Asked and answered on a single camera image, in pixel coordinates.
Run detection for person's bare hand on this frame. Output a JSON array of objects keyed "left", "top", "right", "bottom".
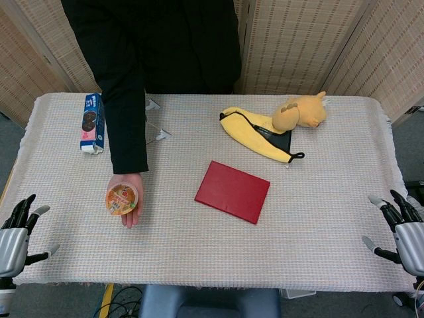
[{"left": 108, "top": 172, "right": 146, "bottom": 229}]

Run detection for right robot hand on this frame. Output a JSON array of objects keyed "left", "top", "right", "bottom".
[{"left": 361, "top": 189, "right": 424, "bottom": 277}]

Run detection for person's black torso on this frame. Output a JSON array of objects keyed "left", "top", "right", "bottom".
[{"left": 60, "top": 0, "right": 242, "bottom": 95}]

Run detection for person's black sleeved arm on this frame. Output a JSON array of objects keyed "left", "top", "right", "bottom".
[{"left": 86, "top": 32, "right": 150, "bottom": 176}]

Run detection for blue pink cookie box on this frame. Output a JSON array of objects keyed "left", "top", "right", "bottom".
[{"left": 79, "top": 92, "right": 107, "bottom": 156}]

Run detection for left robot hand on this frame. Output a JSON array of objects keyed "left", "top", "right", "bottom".
[{"left": 0, "top": 193, "right": 61, "bottom": 278}]

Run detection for yellow banana plush pouch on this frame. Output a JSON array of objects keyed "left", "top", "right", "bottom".
[{"left": 219, "top": 107, "right": 305, "bottom": 164}]

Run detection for orange plush toy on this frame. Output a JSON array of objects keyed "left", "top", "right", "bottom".
[{"left": 272, "top": 91, "right": 331, "bottom": 133}]

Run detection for black cables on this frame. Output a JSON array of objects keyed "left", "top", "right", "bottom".
[{"left": 95, "top": 286, "right": 144, "bottom": 318}]

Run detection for orange jelly cup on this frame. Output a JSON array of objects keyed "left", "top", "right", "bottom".
[{"left": 105, "top": 183, "right": 138, "bottom": 217}]

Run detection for yellow floor tape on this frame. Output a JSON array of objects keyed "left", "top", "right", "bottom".
[{"left": 99, "top": 283, "right": 115, "bottom": 318}]

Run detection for white cloth tablecover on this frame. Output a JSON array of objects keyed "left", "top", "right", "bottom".
[{"left": 1, "top": 92, "right": 419, "bottom": 293}]

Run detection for red booklet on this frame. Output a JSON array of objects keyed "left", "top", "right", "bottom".
[{"left": 193, "top": 160, "right": 271, "bottom": 225}]

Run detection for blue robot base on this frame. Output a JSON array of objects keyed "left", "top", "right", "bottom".
[{"left": 138, "top": 284, "right": 282, "bottom": 318}]

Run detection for woven folding screen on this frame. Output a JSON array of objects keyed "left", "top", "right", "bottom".
[{"left": 0, "top": 0, "right": 424, "bottom": 129}]

